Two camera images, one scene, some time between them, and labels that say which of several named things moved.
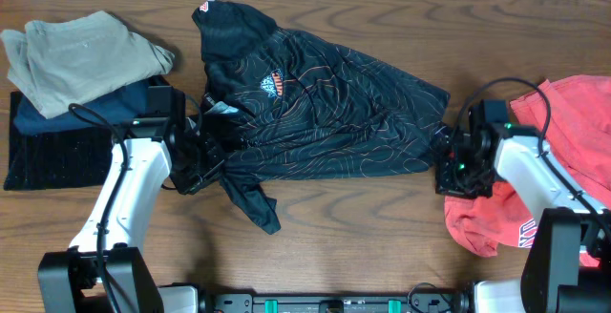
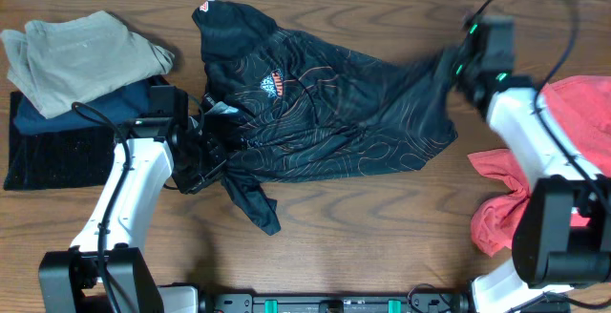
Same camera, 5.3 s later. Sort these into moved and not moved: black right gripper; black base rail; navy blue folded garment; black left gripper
Moved: black right gripper
Not moved: black base rail; black left gripper; navy blue folded garment
